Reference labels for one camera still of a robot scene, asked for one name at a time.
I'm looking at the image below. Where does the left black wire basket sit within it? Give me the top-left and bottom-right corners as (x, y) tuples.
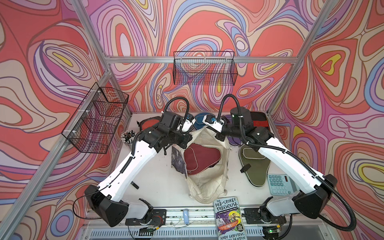
(62, 83), (129, 154)

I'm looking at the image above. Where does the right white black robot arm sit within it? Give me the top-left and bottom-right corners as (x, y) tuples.
(203, 94), (357, 232)

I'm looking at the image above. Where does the treehouse paperback book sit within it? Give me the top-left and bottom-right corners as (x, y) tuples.
(213, 197), (247, 240)

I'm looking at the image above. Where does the blue paddle case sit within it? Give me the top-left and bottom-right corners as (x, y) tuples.
(194, 113), (211, 130)

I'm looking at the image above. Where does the black marker pen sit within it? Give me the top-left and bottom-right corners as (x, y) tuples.
(131, 182), (140, 190)

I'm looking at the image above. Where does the small light blue device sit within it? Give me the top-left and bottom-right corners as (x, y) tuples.
(183, 209), (190, 225)

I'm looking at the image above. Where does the green paddle case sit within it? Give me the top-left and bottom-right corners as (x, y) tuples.
(239, 145), (271, 187)

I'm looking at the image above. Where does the black wire basket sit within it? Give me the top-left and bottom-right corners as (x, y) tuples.
(62, 83), (129, 154)
(173, 50), (238, 86)

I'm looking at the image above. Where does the purple paddle case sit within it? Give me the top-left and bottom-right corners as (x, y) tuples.
(225, 115), (243, 146)

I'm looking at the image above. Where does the cup of pens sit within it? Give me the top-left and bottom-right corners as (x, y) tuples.
(121, 130), (136, 147)

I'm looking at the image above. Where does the teal calculator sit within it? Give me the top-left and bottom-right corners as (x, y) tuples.
(268, 174), (299, 196)

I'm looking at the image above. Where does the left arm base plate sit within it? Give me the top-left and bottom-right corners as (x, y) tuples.
(125, 209), (167, 227)

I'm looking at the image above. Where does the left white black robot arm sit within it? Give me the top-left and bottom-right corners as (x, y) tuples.
(84, 97), (193, 227)

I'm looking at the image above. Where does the clear packaged red paddle set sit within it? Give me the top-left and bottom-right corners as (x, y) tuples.
(137, 116), (161, 131)

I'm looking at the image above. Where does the maroon paddle case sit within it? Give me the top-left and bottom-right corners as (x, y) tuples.
(184, 144), (221, 176)

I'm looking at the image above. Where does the green circuit board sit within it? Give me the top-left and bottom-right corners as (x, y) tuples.
(139, 228), (157, 237)

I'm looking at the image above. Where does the cream canvas tote bag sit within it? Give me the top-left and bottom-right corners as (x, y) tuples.
(171, 127), (231, 204)

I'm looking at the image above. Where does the red black ping pong case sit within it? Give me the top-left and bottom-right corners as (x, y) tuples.
(251, 112), (270, 129)

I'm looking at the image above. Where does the back black wire basket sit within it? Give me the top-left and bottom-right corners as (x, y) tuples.
(173, 50), (238, 86)

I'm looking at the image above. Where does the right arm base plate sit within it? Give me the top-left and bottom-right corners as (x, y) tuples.
(242, 208), (287, 225)

